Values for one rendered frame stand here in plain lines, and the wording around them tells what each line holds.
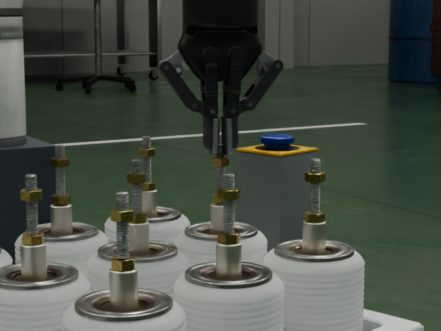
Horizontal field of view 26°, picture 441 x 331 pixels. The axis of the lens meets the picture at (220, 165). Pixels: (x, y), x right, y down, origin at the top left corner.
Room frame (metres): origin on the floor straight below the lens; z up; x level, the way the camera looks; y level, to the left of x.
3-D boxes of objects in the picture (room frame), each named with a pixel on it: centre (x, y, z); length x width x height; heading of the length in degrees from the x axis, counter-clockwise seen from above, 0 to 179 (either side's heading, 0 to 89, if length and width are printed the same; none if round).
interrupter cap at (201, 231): (0.96, 0.00, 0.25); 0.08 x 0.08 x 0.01
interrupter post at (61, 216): (0.96, 0.16, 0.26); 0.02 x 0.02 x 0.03
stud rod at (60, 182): (0.96, 0.16, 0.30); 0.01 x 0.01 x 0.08
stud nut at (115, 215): (0.71, 0.07, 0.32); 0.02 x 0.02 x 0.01; 60
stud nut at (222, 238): (0.80, -0.01, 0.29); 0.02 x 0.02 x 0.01; 73
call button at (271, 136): (1.14, -0.07, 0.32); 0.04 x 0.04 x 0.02
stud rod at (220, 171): (0.96, 0.00, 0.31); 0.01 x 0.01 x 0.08
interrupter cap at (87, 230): (0.96, 0.16, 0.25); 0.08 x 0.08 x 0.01
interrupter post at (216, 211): (0.96, 0.00, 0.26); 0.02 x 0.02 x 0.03
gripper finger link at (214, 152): (0.96, 0.01, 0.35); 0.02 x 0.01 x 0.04; 11
